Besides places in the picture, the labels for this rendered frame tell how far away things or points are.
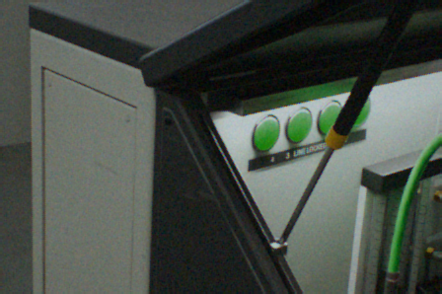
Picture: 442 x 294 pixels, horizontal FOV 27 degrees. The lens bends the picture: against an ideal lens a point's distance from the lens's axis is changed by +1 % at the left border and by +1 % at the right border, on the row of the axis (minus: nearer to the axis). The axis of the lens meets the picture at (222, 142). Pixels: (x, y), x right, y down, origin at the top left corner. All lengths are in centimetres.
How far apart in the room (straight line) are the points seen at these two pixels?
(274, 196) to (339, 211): 15
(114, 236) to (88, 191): 7
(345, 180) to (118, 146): 35
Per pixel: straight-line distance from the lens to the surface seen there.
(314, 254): 133
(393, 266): 134
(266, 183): 120
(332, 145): 92
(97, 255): 126
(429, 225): 153
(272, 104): 112
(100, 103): 118
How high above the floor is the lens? 175
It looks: 20 degrees down
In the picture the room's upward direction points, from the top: 4 degrees clockwise
